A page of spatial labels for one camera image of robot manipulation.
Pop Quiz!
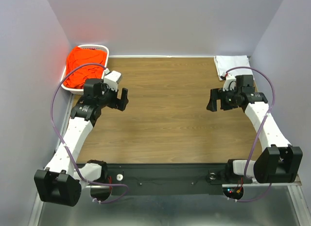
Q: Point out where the white plastic laundry basket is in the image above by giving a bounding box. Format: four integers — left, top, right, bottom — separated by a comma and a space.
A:
61, 44, 109, 95

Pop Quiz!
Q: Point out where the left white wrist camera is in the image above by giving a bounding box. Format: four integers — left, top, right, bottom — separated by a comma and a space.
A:
104, 70, 122, 92

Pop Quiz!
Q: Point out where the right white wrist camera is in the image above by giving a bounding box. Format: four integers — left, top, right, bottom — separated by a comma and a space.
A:
223, 74, 236, 91

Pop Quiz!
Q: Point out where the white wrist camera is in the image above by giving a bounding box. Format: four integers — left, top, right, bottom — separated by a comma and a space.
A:
104, 70, 122, 92
223, 74, 236, 91

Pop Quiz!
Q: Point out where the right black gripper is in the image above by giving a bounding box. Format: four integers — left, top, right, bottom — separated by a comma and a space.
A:
206, 86, 241, 111

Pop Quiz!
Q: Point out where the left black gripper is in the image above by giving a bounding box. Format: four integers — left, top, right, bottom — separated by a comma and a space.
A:
97, 79, 128, 111

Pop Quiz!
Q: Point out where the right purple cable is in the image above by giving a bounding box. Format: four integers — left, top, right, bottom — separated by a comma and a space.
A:
225, 66, 276, 203

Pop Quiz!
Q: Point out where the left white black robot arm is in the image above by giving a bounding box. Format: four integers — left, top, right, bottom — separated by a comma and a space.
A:
34, 79, 129, 207

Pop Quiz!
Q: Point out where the orange t shirt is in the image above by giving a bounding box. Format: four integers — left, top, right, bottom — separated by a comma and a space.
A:
63, 46, 108, 89

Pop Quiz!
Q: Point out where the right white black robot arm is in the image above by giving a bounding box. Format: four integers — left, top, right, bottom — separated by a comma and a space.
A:
207, 74, 303, 183

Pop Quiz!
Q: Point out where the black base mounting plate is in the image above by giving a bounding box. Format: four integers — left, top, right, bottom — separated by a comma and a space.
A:
80, 162, 253, 196

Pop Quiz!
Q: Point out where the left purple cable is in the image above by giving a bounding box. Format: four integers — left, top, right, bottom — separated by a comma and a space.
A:
51, 62, 129, 204

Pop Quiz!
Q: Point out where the folded white t shirt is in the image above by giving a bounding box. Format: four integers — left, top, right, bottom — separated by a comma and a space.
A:
214, 55, 253, 81

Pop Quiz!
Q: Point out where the aluminium frame rail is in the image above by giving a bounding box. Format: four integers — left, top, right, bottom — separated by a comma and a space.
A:
30, 91, 302, 226

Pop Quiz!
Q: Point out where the purple cable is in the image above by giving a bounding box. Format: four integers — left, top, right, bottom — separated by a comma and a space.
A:
51, 62, 129, 204
225, 66, 276, 203

